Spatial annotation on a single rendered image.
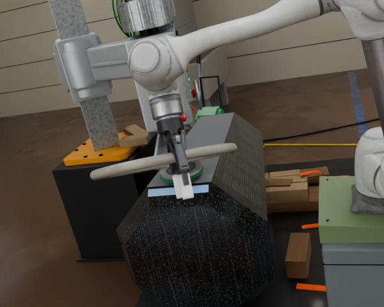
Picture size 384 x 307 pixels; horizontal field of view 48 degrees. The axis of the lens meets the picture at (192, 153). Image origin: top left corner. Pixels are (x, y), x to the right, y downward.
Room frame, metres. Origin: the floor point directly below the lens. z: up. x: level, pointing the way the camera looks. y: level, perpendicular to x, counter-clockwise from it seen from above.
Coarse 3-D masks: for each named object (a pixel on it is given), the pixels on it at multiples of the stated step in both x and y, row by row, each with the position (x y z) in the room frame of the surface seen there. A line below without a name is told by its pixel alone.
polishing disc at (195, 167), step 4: (192, 164) 2.02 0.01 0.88; (196, 164) 2.00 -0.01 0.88; (200, 164) 1.99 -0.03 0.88; (168, 168) 2.04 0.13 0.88; (192, 168) 1.97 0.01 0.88; (196, 168) 1.96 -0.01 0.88; (200, 168) 1.95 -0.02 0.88; (160, 172) 2.00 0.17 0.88; (164, 172) 1.99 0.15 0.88; (168, 172) 1.98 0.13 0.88; (192, 172) 1.92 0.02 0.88; (196, 172) 1.92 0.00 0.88; (164, 176) 1.95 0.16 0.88; (168, 176) 1.93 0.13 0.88
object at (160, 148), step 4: (184, 128) 1.97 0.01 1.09; (184, 132) 1.87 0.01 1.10; (160, 136) 1.88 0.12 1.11; (184, 136) 1.79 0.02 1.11; (160, 140) 1.84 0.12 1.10; (184, 140) 1.72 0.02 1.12; (156, 144) 1.72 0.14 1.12; (160, 144) 1.80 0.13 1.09; (164, 144) 1.84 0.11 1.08; (184, 144) 1.65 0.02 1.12; (156, 148) 1.67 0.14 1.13; (160, 148) 1.77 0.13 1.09; (164, 148) 1.79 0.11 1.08; (156, 152) 1.62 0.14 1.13; (160, 152) 1.73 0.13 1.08; (164, 152) 1.73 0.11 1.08; (160, 168) 1.55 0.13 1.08; (164, 168) 1.55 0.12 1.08
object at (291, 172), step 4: (272, 172) 3.39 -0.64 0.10; (276, 172) 3.37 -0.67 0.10; (280, 172) 3.35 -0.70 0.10; (284, 172) 3.34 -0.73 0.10; (288, 172) 3.32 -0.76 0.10; (292, 172) 3.30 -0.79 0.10; (296, 172) 3.29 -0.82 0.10; (272, 176) 3.31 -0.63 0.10; (276, 176) 3.30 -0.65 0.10; (280, 176) 3.29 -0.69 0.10; (284, 176) 3.28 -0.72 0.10
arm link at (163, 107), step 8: (168, 96) 1.16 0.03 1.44; (176, 96) 1.17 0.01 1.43; (152, 104) 1.17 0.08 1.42; (160, 104) 1.16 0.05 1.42; (168, 104) 1.15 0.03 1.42; (176, 104) 1.16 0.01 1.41; (152, 112) 1.17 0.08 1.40; (160, 112) 1.15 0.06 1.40; (168, 112) 1.14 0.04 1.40; (176, 112) 1.15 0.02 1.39
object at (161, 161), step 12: (216, 144) 1.20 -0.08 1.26; (228, 144) 1.23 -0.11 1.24; (156, 156) 1.13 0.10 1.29; (168, 156) 1.12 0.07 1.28; (192, 156) 1.14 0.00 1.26; (204, 156) 1.16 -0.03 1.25; (216, 156) 1.46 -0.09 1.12; (108, 168) 1.17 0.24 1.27; (120, 168) 1.15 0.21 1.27; (132, 168) 1.13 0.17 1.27; (144, 168) 1.13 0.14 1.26; (156, 168) 1.54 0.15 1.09
